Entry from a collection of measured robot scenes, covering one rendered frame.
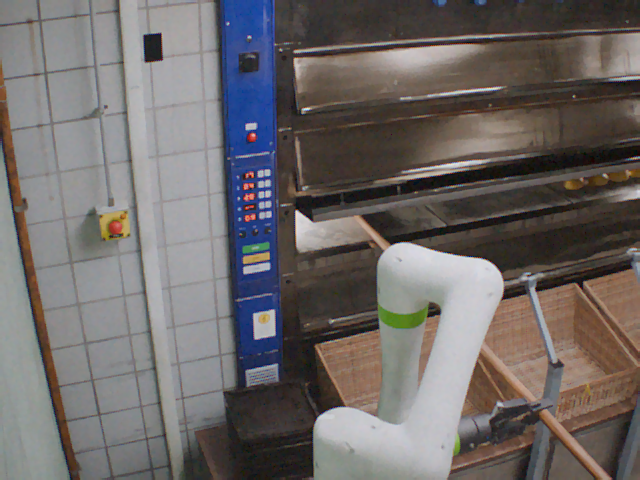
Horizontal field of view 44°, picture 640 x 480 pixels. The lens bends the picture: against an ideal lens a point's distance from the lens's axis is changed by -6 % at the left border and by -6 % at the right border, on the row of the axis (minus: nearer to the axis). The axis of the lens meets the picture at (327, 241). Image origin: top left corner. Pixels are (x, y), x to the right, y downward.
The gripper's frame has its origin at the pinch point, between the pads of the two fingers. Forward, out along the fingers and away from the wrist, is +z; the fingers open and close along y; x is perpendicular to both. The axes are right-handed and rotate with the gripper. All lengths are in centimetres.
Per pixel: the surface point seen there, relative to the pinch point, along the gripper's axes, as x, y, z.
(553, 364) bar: -43, 24, 38
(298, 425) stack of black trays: -65, 42, -43
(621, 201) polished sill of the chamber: -101, 2, 110
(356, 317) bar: -63, 3, -25
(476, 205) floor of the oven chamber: -118, 2, 49
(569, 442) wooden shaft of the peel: 14.9, -1.2, -0.6
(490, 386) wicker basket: -64, 45, 29
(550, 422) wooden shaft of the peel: 6.3, -1.1, -0.6
